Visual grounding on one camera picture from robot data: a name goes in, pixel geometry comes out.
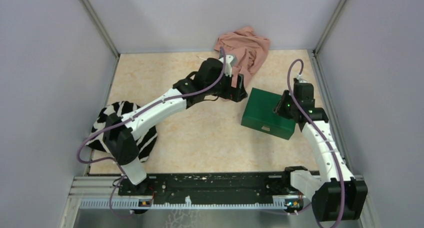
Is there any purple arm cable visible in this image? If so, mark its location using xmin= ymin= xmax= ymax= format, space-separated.
xmin=76 ymin=46 xmax=227 ymax=219
xmin=286 ymin=58 xmax=346 ymax=228

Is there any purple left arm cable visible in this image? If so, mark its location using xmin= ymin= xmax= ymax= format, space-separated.
xmin=76 ymin=46 xmax=227 ymax=219

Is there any green jewelry box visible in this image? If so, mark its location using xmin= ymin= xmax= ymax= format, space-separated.
xmin=241 ymin=87 xmax=296 ymax=140

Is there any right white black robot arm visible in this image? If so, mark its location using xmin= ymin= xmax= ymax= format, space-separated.
xmin=274 ymin=79 xmax=368 ymax=222

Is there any pink cloth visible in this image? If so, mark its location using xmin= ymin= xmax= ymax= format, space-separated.
xmin=214 ymin=26 xmax=271 ymax=88

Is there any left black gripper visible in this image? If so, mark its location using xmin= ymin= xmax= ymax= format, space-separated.
xmin=205 ymin=69 xmax=247 ymax=102

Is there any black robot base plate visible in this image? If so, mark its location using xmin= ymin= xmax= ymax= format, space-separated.
xmin=118 ymin=171 xmax=302 ymax=206

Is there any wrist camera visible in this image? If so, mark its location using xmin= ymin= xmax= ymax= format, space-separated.
xmin=218 ymin=54 xmax=238 ymax=77
xmin=295 ymin=73 xmax=308 ymax=83

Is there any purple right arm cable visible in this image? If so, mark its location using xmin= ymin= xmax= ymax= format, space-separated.
xmin=286 ymin=58 xmax=346 ymax=228

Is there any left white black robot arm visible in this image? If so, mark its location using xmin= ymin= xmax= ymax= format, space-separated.
xmin=103 ymin=55 xmax=248 ymax=195

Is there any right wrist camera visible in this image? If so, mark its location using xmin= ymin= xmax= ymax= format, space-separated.
xmin=295 ymin=73 xmax=308 ymax=83

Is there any white cable tray rail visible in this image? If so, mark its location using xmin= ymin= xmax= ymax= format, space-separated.
xmin=79 ymin=196 xmax=303 ymax=212

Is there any zebra print pouch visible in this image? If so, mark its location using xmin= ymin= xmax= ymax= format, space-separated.
xmin=86 ymin=100 xmax=158 ymax=163

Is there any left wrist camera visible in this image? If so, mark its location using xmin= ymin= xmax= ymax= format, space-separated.
xmin=218 ymin=54 xmax=238 ymax=77

